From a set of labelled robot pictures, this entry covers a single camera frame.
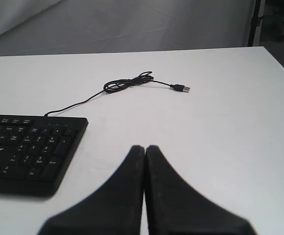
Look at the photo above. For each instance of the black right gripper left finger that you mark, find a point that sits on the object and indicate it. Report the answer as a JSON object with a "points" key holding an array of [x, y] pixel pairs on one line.
{"points": [[113, 209]]}

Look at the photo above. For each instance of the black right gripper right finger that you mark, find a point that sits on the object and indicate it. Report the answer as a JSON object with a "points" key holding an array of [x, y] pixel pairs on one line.
{"points": [[175, 208]]}

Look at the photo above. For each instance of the black acer keyboard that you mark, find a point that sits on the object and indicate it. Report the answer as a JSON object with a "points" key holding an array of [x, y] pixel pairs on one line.
{"points": [[36, 151]]}

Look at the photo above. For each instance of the black stand pole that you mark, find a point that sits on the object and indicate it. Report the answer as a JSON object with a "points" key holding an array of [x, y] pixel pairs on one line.
{"points": [[255, 23]]}

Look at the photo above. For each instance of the grey backdrop cloth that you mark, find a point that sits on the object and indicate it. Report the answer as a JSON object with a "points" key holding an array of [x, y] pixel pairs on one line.
{"points": [[38, 27]]}

